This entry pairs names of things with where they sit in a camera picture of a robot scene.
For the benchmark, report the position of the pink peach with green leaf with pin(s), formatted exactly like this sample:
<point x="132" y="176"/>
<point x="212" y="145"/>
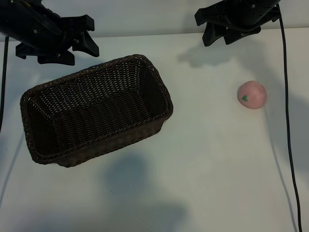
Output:
<point x="256" y="96"/>

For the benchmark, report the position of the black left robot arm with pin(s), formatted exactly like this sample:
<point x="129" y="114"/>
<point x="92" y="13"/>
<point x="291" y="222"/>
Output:
<point x="6" y="10"/>

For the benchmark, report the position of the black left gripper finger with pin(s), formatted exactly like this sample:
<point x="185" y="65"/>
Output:
<point x="85" y="44"/>
<point x="56" y="58"/>

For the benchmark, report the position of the dark brown wicker basket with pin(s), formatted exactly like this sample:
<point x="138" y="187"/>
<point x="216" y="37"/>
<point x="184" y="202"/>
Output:
<point x="96" y="101"/>

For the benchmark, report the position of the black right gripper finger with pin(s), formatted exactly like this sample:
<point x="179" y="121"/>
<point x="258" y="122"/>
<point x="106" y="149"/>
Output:
<point x="213" y="33"/>
<point x="235" y="35"/>

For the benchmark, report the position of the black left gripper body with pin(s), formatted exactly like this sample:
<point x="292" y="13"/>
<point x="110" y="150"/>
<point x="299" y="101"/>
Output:
<point x="41" y="38"/>

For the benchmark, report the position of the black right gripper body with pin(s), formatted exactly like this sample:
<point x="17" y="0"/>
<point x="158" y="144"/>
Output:
<point x="246" y="14"/>

